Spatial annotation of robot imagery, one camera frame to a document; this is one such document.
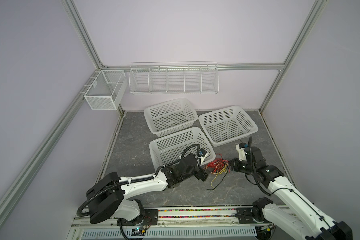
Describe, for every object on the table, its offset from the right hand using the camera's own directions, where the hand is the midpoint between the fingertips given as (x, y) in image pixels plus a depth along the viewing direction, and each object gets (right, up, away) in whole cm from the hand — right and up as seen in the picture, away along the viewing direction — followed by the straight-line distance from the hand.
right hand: (229, 162), depth 81 cm
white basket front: (-35, +4, +16) cm, 39 cm away
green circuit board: (-48, -31, -9) cm, 58 cm away
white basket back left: (-41, +26, +34) cm, 59 cm away
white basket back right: (+7, +21, +31) cm, 38 cm away
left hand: (-14, 0, -4) cm, 14 cm away
